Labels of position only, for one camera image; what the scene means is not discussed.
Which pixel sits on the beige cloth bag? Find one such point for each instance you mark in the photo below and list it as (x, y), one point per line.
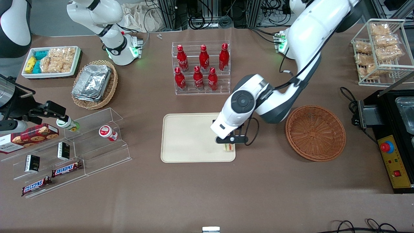
(142, 19)

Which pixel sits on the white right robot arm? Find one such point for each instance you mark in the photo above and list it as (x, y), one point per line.
(116, 45)

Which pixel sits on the brown round wicker basket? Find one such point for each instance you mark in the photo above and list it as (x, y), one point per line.
(315, 132)

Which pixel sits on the white rectangular snack tray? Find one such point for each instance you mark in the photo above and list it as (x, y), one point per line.
(48, 75)

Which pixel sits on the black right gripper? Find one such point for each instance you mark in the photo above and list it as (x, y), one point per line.
(32, 112)

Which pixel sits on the green bottle white cap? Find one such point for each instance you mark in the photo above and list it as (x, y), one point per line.
(72, 126)

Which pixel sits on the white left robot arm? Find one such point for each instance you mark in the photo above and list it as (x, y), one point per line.
(307, 32)

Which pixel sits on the clear acrylic bottle rack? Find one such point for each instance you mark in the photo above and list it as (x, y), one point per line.
(223, 92)

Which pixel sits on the clear acrylic stepped shelf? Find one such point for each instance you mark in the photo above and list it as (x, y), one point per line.
(97, 155)

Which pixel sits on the light oval wicker basket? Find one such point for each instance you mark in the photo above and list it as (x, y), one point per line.
(110, 94)

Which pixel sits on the stacked aluminium foil trays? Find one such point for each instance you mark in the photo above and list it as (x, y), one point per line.
(92, 82)

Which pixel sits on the red cola bottle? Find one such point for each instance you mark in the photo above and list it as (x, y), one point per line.
(212, 80)
(182, 60)
(179, 80)
(198, 79)
(223, 58)
(203, 59)

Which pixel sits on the clear rice cracker bag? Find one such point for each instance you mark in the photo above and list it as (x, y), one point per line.
(51, 63)
(68, 58)

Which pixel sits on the brown Snickers bar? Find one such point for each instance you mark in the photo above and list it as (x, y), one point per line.
(66, 169)
(35, 186)

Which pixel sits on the small black box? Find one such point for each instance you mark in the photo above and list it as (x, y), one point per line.
(32, 163)
(63, 151)

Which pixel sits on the teal snack packet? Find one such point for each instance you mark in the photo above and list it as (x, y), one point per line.
(37, 67)
(41, 54)

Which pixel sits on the yellow emergency stop control box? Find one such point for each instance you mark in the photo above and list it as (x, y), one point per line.
(396, 161)

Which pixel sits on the aluminium profile frame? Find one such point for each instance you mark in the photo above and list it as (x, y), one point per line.
(168, 14)

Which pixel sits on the triangle sandwich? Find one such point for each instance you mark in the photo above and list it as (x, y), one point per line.
(228, 148)

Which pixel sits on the small white bottle red lid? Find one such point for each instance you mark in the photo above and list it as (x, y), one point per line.
(105, 131)

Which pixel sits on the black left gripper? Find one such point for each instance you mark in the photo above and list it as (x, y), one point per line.
(213, 121)

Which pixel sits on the red plaid cookie box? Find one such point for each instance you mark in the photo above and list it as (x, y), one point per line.
(32, 136)

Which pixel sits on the black appliance with metal pan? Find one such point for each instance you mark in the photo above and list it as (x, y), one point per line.
(388, 113)

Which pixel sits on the beige plastic tray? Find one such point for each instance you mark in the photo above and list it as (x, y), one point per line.
(187, 139)

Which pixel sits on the clear bagged pastry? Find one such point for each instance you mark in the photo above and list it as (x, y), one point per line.
(379, 29)
(389, 52)
(364, 59)
(372, 72)
(386, 40)
(363, 48)

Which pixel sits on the yellow snack packet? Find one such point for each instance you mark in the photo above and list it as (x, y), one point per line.
(30, 64)

